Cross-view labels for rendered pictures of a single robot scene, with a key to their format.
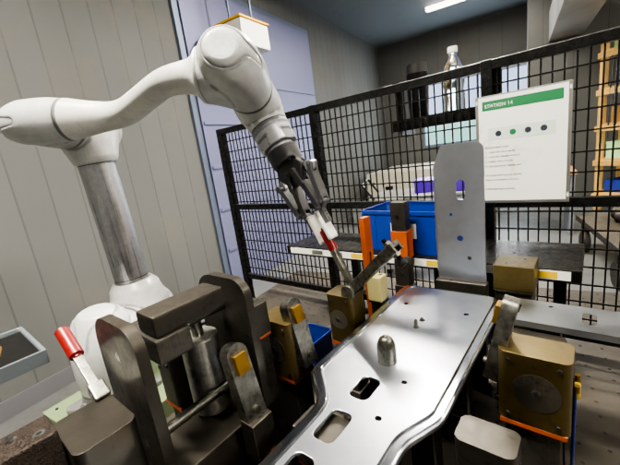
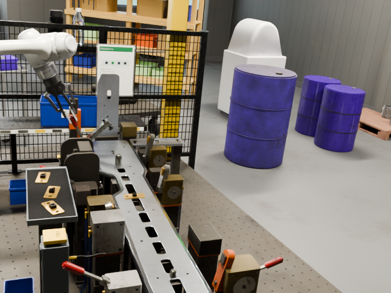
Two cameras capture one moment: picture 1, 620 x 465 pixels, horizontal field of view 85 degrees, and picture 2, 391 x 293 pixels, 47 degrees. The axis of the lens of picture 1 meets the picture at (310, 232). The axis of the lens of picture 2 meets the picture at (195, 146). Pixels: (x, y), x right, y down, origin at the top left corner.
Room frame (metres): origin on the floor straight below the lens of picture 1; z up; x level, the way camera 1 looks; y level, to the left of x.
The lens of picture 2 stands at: (-0.69, 1.46, 1.83)
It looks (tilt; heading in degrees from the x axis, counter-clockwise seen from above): 20 degrees down; 297
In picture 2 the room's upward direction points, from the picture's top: 6 degrees clockwise
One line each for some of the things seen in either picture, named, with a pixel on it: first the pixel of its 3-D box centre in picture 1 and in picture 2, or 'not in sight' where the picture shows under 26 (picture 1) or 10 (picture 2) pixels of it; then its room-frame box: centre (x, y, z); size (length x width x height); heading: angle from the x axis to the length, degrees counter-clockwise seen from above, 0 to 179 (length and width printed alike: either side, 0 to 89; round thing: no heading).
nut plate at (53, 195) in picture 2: not in sight; (52, 190); (0.29, 0.52, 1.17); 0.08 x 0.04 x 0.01; 125
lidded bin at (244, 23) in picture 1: (243, 38); not in sight; (3.76, 0.39, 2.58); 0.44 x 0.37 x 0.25; 148
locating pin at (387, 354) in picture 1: (387, 351); (118, 160); (0.52, -0.10, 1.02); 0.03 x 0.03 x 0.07
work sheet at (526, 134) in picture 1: (520, 148); (115, 70); (0.97, -0.62, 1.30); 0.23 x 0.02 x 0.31; 49
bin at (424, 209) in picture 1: (416, 225); (69, 110); (1.05, -0.34, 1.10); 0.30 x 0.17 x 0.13; 44
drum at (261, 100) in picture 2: not in sight; (259, 114); (0.95, -3.13, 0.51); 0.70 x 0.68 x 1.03; 148
